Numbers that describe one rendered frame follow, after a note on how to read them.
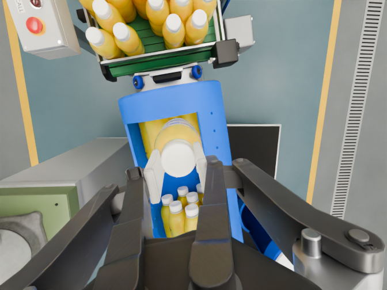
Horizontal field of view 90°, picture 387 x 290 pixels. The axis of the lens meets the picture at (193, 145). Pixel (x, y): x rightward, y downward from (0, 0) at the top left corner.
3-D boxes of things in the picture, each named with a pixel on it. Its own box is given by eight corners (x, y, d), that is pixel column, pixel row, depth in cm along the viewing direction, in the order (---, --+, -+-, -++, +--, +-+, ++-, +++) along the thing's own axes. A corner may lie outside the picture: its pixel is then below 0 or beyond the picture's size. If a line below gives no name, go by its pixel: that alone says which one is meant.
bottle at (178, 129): (197, 147, 41) (212, 181, 23) (164, 152, 41) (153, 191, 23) (192, 114, 40) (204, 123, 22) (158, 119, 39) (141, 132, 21)
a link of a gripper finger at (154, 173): (160, 203, 16) (151, 205, 16) (164, 172, 23) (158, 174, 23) (152, 169, 15) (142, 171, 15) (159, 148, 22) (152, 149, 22)
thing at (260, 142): (211, 268, 199) (213, 281, 185) (215, 122, 168) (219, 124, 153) (259, 264, 204) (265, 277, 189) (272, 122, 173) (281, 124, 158)
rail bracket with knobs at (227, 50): (207, 71, 73) (212, 65, 63) (204, 50, 71) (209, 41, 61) (232, 66, 73) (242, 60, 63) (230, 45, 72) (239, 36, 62)
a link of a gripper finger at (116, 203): (146, 208, 14) (105, 216, 14) (154, 180, 19) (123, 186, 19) (141, 189, 14) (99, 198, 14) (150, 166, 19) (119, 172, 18)
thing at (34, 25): (31, 35, 48) (28, 34, 47) (26, 19, 47) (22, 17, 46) (46, 33, 48) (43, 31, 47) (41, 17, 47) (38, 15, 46)
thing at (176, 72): (155, 85, 69) (151, 81, 57) (154, 78, 69) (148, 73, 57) (182, 80, 70) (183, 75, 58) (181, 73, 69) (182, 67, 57)
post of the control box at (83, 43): (129, 76, 154) (49, 29, 57) (128, 71, 153) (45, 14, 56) (134, 75, 154) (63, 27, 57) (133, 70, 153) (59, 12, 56)
